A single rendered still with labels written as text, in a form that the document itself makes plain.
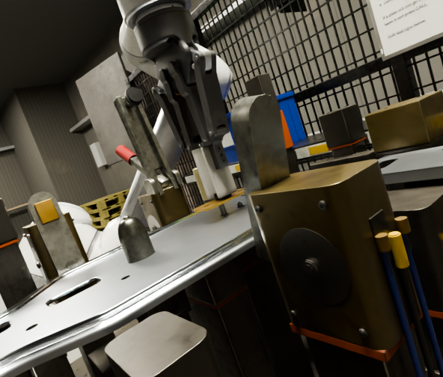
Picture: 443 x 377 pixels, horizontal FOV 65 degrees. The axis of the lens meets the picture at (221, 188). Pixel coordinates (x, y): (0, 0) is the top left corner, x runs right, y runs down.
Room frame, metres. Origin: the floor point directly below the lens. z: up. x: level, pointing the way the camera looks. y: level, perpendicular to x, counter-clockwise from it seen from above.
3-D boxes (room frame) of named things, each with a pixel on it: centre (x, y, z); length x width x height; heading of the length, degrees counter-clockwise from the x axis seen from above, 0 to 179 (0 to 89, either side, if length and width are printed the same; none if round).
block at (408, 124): (0.51, -0.29, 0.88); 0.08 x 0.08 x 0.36; 35
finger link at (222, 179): (0.45, -0.01, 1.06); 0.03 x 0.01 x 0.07; 125
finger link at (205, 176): (0.47, 0.01, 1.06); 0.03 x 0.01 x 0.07; 125
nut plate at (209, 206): (0.46, 0.00, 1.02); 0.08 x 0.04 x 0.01; 125
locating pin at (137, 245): (0.38, 0.11, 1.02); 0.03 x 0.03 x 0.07
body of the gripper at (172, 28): (0.46, 0.00, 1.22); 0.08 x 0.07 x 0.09; 35
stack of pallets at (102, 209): (6.22, 2.04, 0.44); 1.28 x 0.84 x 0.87; 42
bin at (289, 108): (1.02, -0.13, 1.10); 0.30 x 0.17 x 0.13; 26
